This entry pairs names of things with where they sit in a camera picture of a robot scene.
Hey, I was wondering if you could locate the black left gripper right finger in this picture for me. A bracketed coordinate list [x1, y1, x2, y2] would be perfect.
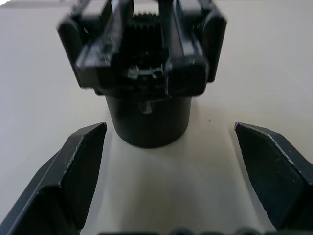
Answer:
[234, 122, 313, 233]

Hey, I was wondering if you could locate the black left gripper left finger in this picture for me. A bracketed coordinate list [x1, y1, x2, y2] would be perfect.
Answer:
[0, 122, 108, 235]

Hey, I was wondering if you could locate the black gripper body workpiece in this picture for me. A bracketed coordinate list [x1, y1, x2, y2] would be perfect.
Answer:
[56, 0, 227, 149]

